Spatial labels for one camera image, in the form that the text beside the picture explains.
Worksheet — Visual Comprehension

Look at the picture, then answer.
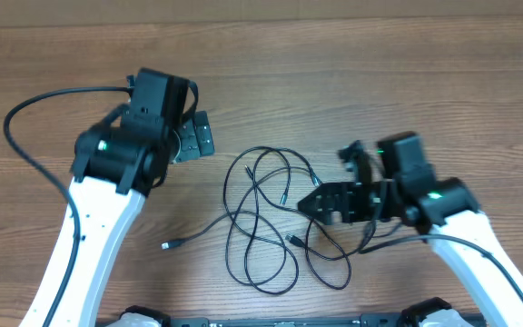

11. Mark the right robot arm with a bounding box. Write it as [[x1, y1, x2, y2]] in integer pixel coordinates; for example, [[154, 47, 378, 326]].
[[297, 132, 523, 326]]

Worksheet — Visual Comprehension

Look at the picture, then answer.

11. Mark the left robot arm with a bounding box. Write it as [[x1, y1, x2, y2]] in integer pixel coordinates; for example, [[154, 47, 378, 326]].
[[10, 68, 214, 326]]

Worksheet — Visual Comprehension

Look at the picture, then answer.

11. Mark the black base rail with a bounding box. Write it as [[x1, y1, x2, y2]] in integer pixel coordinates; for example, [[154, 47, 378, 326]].
[[97, 306, 485, 327]]

